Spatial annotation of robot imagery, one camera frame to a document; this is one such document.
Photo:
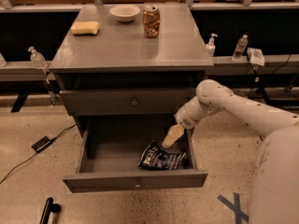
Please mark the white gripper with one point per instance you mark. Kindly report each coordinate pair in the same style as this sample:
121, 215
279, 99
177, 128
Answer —
184, 118

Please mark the blue chip bag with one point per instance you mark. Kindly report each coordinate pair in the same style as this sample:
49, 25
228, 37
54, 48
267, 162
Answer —
155, 158

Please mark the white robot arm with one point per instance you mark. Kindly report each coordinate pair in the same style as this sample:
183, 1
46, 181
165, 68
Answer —
275, 186

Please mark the closed top drawer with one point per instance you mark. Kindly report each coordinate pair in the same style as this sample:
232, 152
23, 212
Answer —
125, 101

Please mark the grey drawer cabinet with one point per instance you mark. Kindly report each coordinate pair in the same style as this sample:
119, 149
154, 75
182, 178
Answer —
120, 56

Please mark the open middle drawer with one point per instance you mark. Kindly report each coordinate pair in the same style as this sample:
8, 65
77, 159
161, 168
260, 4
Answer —
112, 147

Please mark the white pump bottle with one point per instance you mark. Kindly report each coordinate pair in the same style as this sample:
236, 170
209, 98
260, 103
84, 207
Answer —
210, 45

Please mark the blue tape cross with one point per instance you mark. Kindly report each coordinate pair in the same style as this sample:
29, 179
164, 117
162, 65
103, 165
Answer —
235, 207

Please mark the clear water bottle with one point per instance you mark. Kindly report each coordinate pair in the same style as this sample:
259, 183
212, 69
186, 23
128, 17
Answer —
240, 47

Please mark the white crumpled packet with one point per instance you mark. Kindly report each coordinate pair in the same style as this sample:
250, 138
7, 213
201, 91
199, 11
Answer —
255, 56

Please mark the brown soda can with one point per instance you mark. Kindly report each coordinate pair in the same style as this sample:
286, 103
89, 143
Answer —
151, 21

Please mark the white bowl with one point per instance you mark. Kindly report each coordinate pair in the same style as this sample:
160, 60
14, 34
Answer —
125, 13

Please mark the black power adapter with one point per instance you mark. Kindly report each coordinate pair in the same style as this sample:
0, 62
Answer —
41, 144

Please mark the yellow sponge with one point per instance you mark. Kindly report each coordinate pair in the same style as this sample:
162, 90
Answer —
85, 28

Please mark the left clear pump bottle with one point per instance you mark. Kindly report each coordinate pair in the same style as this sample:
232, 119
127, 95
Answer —
37, 59

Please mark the grey side shelf rail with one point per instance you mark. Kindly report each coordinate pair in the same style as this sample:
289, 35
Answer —
20, 71

